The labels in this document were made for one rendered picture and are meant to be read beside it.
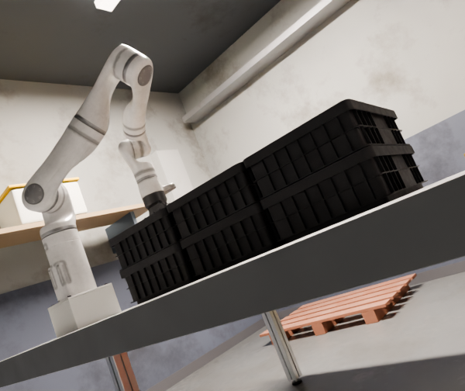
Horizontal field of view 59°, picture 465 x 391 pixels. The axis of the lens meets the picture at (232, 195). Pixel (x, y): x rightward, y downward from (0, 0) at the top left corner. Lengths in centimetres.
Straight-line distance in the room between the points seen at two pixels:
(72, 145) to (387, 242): 99
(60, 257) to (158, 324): 76
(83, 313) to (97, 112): 51
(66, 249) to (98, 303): 16
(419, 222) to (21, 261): 312
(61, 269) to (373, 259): 96
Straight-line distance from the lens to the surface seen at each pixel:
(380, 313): 304
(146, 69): 116
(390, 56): 366
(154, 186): 133
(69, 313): 111
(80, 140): 115
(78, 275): 114
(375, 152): 90
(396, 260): 26
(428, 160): 352
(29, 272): 327
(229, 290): 33
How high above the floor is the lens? 70
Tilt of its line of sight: 9 degrees up
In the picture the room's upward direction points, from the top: 22 degrees counter-clockwise
